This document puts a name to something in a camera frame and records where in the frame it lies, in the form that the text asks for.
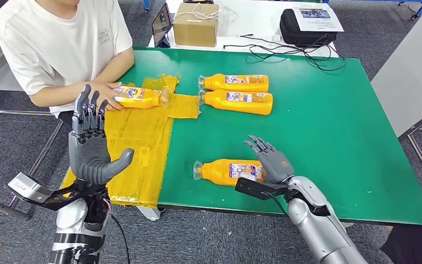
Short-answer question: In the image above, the printed paper sheet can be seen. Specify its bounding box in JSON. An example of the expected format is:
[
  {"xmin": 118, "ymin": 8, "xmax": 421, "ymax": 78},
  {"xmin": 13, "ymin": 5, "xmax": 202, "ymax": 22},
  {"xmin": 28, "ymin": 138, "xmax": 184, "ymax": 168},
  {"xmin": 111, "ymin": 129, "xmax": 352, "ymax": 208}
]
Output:
[{"xmin": 291, "ymin": 3, "xmax": 345, "ymax": 33}]

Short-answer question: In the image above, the blue cart frame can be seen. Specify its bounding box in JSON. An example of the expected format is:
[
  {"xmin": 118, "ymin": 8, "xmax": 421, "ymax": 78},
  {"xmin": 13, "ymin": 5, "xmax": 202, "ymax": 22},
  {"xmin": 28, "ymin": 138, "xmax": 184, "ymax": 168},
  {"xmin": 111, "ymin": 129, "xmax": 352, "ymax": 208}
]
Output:
[{"xmin": 396, "ymin": 0, "xmax": 422, "ymax": 20}]

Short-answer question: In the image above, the brown cardboard box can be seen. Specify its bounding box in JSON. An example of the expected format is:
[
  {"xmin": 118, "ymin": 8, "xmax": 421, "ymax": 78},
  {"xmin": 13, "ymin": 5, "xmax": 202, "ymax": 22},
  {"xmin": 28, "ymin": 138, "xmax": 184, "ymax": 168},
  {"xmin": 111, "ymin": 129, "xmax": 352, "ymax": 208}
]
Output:
[{"xmin": 172, "ymin": 3, "xmax": 220, "ymax": 48}]

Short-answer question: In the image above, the white table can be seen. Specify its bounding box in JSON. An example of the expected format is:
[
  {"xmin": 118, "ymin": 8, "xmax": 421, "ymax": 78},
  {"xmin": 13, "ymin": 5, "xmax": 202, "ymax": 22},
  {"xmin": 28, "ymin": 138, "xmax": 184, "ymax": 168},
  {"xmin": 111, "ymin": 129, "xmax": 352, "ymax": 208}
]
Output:
[{"xmin": 147, "ymin": 0, "xmax": 340, "ymax": 58}]

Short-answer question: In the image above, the person's right hand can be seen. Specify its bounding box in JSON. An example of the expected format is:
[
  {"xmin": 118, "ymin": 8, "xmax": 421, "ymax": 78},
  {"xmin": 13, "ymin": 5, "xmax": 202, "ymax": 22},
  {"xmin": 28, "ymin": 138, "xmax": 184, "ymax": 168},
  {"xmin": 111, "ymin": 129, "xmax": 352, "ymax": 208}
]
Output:
[{"xmin": 87, "ymin": 81, "xmax": 126, "ymax": 112}]

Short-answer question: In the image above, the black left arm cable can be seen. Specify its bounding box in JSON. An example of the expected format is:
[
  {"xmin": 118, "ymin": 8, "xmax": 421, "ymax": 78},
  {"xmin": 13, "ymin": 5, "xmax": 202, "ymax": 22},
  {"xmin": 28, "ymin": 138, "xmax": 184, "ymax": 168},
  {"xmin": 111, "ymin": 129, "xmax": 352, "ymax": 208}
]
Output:
[{"xmin": 109, "ymin": 213, "xmax": 132, "ymax": 264}]

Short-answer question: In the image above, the yellow taped cardboard mat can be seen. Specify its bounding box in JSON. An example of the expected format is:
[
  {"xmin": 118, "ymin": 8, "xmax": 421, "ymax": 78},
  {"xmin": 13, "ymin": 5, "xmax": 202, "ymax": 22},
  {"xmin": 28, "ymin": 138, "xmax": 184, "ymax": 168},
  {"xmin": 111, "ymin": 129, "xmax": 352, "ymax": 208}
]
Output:
[{"xmin": 60, "ymin": 74, "xmax": 201, "ymax": 208}]

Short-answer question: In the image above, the person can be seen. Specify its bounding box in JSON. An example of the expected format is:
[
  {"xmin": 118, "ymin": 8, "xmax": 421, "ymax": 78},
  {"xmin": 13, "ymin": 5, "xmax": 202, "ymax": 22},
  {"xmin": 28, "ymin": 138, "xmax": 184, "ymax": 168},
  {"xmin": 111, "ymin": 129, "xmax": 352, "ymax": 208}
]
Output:
[
  {"xmin": 0, "ymin": 0, "xmax": 136, "ymax": 119},
  {"xmin": 380, "ymin": 213, "xmax": 422, "ymax": 264}
]

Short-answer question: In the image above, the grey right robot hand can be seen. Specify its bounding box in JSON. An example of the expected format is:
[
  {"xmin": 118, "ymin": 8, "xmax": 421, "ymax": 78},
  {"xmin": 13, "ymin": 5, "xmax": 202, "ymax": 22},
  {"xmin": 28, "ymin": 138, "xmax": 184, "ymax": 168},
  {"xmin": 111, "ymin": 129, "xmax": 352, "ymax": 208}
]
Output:
[{"xmin": 243, "ymin": 135, "xmax": 296, "ymax": 185}]

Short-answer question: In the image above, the chrome metal table frame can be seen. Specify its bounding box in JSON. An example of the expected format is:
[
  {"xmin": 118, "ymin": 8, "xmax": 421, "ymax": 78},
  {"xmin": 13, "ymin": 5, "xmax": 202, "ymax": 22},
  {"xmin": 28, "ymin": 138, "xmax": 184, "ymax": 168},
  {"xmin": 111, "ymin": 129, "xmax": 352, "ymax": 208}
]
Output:
[{"xmin": 0, "ymin": 107, "xmax": 64, "ymax": 222}]

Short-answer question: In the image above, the orange detergent bottle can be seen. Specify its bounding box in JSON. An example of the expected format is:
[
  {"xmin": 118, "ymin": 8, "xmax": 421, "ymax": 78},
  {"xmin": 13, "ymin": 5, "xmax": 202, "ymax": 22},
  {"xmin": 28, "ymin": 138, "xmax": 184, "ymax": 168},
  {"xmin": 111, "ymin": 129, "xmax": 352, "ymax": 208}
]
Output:
[
  {"xmin": 113, "ymin": 85, "xmax": 170, "ymax": 110},
  {"xmin": 198, "ymin": 89, "xmax": 274, "ymax": 116},
  {"xmin": 198, "ymin": 74, "xmax": 269, "ymax": 94},
  {"xmin": 192, "ymin": 158, "xmax": 267, "ymax": 186}
]

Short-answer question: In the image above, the white string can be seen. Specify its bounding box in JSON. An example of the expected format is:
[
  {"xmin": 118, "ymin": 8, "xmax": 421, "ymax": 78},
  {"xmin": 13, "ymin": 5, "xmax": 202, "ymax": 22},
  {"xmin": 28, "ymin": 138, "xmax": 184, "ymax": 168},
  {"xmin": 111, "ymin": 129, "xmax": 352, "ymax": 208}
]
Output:
[{"xmin": 173, "ymin": 3, "xmax": 239, "ymax": 24}]

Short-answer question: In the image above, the grey side table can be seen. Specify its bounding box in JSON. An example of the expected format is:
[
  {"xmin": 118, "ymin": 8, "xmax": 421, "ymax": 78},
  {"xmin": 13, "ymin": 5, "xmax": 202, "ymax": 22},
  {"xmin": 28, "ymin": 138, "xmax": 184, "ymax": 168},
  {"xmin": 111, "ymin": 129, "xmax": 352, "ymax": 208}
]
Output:
[{"xmin": 370, "ymin": 5, "xmax": 422, "ymax": 203}]

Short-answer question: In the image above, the black bag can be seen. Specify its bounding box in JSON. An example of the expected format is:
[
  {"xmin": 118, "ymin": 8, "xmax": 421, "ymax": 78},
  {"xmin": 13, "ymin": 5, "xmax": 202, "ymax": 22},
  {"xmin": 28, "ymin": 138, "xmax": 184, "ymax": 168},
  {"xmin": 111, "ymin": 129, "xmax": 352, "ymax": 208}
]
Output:
[{"xmin": 279, "ymin": 8, "xmax": 338, "ymax": 47}]

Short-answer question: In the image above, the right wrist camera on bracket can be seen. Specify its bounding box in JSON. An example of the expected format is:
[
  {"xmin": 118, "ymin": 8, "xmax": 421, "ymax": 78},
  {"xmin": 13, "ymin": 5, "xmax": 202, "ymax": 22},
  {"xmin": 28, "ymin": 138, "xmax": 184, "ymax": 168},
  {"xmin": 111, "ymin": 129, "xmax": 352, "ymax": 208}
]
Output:
[{"xmin": 234, "ymin": 177, "xmax": 288, "ymax": 201}]

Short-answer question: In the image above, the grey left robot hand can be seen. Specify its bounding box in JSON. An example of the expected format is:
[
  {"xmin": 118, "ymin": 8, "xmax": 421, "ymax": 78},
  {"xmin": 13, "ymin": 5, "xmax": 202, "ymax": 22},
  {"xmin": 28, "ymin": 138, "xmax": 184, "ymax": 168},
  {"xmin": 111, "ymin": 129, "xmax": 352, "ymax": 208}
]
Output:
[{"xmin": 68, "ymin": 84, "xmax": 135, "ymax": 185}]

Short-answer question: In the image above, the white table foot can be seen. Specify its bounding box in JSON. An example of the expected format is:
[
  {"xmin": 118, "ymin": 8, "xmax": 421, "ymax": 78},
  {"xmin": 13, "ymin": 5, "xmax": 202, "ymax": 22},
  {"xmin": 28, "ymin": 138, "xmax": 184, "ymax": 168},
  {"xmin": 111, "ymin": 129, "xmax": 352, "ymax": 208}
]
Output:
[{"xmin": 136, "ymin": 206, "xmax": 161, "ymax": 222}]

